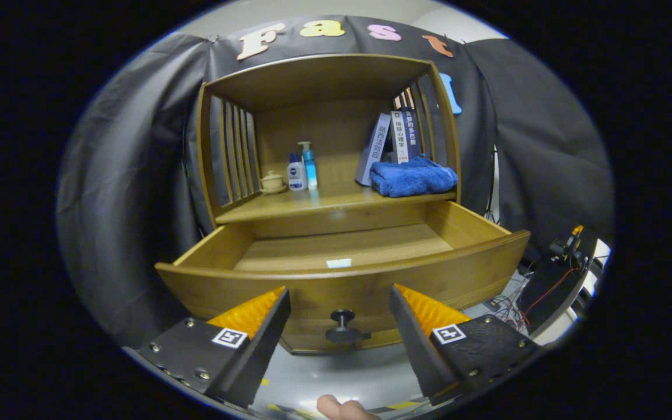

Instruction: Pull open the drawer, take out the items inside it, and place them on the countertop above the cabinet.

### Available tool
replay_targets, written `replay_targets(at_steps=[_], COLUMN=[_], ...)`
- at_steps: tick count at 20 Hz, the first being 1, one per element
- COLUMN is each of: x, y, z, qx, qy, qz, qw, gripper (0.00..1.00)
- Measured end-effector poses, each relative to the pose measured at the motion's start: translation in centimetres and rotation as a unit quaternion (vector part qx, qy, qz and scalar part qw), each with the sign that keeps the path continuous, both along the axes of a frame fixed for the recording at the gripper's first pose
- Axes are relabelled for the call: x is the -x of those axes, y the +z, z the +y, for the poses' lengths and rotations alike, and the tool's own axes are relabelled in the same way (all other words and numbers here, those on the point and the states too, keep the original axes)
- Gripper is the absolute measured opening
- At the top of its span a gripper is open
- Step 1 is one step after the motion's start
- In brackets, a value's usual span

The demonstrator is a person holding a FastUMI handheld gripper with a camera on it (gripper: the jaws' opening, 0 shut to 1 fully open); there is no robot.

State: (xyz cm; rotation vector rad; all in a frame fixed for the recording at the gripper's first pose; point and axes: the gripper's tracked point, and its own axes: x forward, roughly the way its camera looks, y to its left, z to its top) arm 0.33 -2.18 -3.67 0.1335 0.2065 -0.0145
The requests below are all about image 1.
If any black backdrop cloth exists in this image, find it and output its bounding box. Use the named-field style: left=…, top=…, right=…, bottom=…
left=56, top=15, right=615, bottom=351

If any beige lidded teacup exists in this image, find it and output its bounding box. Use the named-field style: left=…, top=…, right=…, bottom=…
left=259, top=170, right=287, bottom=195

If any tangle of floor cables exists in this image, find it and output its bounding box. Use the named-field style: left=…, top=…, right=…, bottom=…
left=482, top=292, right=532, bottom=330

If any grey leaning book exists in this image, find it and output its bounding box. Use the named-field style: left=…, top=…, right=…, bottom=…
left=355, top=113, right=393, bottom=187

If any wooden countertop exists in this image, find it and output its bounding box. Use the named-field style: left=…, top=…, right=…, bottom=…
left=215, top=188, right=458, bottom=225

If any wooden cabinet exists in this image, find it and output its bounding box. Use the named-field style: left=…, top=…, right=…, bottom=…
left=196, top=54, right=463, bottom=240

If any blue pump bottle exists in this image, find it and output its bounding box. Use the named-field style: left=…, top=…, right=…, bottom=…
left=297, top=141, right=318, bottom=189

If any white spine book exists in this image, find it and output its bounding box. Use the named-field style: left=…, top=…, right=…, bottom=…
left=391, top=111, right=410, bottom=164

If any white lotion bottle blue cap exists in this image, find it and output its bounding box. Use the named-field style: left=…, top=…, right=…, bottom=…
left=287, top=153, right=307, bottom=192

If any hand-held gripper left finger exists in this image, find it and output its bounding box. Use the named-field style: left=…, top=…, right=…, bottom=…
left=123, top=286, right=292, bottom=409

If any blue folded towel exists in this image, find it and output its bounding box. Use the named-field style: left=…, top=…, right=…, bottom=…
left=369, top=155, right=459, bottom=198

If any black equipment with cables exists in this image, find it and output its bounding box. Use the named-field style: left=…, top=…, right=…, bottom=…
left=517, top=225, right=611, bottom=345

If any dark blue book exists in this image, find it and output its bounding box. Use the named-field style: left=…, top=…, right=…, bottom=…
left=404, top=108, right=421, bottom=159

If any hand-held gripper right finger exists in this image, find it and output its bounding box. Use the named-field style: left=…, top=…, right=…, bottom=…
left=388, top=283, right=544, bottom=406

